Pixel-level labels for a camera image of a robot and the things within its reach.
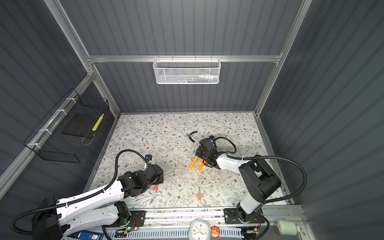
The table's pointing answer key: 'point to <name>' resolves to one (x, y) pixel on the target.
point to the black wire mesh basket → (48, 142)
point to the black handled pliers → (191, 133)
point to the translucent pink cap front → (199, 195)
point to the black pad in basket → (81, 125)
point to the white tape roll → (286, 228)
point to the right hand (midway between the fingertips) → (198, 151)
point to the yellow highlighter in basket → (96, 125)
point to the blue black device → (84, 235)
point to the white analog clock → (199, 229)
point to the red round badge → (215, 232)
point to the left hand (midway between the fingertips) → (157, 173)
